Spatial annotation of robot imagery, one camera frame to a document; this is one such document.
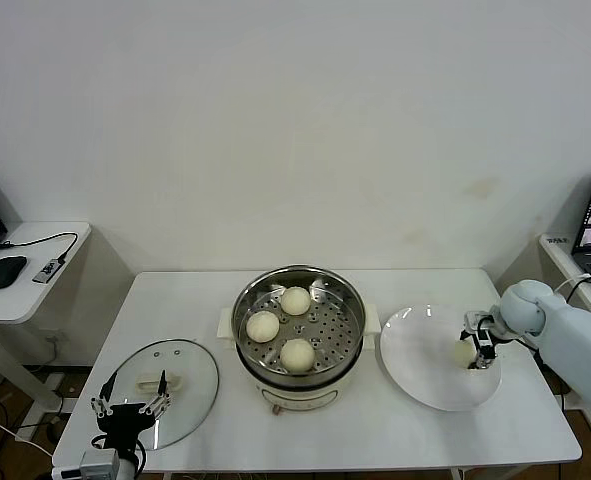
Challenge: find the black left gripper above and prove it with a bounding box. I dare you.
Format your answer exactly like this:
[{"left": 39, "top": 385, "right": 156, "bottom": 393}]
[{"left": 88, "top": 369, "right": 172, "bottom": 451}]

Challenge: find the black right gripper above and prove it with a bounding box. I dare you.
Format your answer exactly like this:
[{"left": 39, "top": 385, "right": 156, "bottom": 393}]
[{"left": 456, "top": 316, "right": 504, "bottom": 372}]

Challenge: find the white steamed baozi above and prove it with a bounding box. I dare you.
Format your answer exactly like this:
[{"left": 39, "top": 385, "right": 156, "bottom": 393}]
[
  {"left": 278, "top": 338, "right": 316, "bottom": 374},
  {"left": 245, "top": 310, "right": 280, "bottom": 344},
  {"left": 280, "top": 286, "right": 312, "bottom": 317},
  {"left": 453, "top": 339, "right": 478, "bottom": 370}
]

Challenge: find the glass lid with white handle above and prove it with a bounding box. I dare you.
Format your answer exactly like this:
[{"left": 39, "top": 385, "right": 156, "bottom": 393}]
[{"left": 99, "top": 338, "right": 220, "bottom": 453}]

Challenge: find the perforated steel steamer basket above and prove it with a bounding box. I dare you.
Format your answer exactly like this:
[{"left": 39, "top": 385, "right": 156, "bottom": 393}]
[{"left": 231, "top": 266, "right": 367, "bottom": 377}]

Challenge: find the round white plate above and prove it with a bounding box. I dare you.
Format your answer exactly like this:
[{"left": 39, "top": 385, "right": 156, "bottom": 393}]
[{"left": 378, "top": 304, "right": 502, "bottom": 413}]

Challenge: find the small grey usb hub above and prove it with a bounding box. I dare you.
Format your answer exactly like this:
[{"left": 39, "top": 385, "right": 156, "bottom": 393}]
[{"left": 32, "top": 258, "right": 62, "bottom": 286}]

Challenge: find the white side desk with mouse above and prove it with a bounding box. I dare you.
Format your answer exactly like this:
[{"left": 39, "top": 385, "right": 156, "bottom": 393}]
[{"left": 0, "top": 222, "right": 92, "bottom": 419}]

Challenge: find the white electric cooker pot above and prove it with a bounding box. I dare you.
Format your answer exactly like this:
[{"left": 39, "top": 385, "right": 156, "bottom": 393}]
[{"left": 217, "top": 303, "right": 381, "bottom": 416}]

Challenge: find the black computer mouse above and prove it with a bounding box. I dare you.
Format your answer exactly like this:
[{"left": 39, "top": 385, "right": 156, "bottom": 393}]
[{"left": 0, "top": 256, "right": 28, "bottom": 290}]

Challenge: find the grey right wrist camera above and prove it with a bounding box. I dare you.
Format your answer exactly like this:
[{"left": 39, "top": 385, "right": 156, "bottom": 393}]
[{"left": 463, "top": 310, "right": 494, "bottom": 334}]

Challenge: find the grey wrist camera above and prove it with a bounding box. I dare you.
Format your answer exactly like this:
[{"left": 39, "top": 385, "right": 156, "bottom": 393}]
[
  {"left": 463, "top": 310, "right": 494, "bottom": 334},
  {"left": 79, "top": 448, "right": 121, "bottom": 479}
]

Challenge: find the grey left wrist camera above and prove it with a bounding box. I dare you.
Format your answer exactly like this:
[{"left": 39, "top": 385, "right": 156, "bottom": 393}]
[{"left": 79, "top": 448, "right": 121, "bottom": 479}]

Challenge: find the white laptop cable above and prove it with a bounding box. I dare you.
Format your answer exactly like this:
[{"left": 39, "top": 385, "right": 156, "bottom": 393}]
[{"left": 553, "top": 273, "right": 591, "bottom": 297}]

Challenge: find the black usb hub cable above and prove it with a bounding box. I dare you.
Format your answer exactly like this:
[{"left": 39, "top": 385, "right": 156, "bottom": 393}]
[{"left": 0, "top": 232, "right": 80, "bottom": 265}]

